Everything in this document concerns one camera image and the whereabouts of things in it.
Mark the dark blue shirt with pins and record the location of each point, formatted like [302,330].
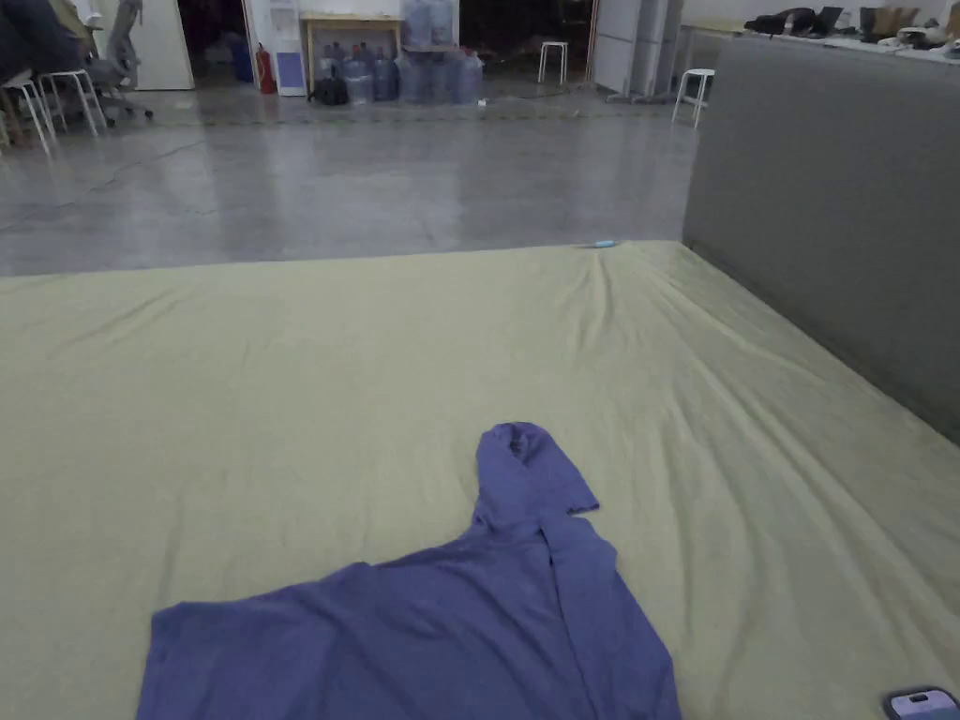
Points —
[465,615]

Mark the bed with pale green sheet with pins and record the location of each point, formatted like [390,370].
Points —
[300,390]

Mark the group of water bottles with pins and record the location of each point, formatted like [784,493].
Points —
[420,71]

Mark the red fire extinguisher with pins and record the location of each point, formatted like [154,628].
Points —
[265,70]

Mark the grey padded headboard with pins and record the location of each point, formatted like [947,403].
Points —
[832,195]

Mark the black bag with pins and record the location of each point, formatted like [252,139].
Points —
[330,91]

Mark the phone with dark case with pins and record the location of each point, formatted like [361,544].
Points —
[921,703]

